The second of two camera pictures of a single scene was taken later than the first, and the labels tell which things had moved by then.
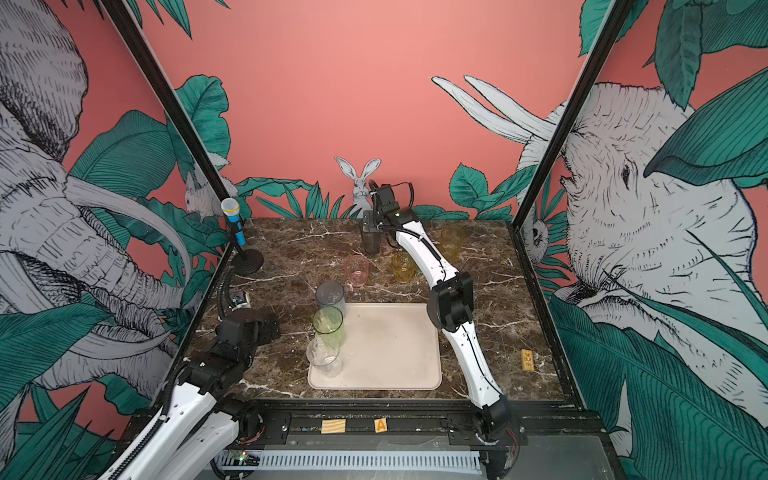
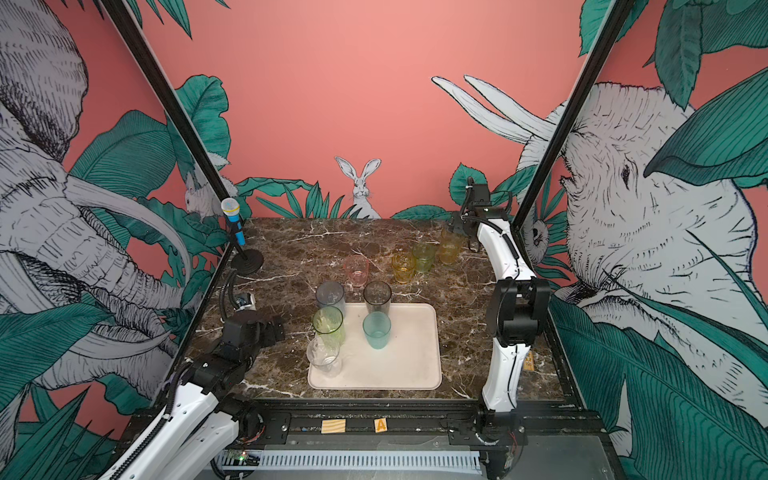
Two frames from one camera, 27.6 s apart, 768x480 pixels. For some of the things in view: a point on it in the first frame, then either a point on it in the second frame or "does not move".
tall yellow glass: x=453 y=240 does not move
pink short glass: x=357 y=269 does not move
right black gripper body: x=377 y=220 to x=462 y=219
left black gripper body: x=263 y=335 does not move
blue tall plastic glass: x=331 y=293 does not move
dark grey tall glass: x=372 y=242 to x=377 y=297
